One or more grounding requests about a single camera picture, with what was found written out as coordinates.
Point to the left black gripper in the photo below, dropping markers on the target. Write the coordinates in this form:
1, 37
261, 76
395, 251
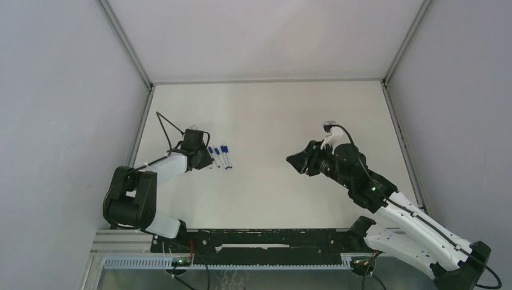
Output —
207, 161

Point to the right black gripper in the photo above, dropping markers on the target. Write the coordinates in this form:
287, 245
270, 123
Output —
310, 156

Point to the white marker pen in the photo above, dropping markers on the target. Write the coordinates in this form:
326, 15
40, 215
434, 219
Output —
222, 150
219, 156
213, 155
226, 152

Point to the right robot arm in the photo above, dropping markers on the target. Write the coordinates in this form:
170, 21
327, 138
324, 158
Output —
398, 227

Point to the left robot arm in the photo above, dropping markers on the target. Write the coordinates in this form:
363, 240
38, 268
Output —
132, 197

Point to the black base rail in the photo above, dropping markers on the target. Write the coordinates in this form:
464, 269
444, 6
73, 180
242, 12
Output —
256, 247

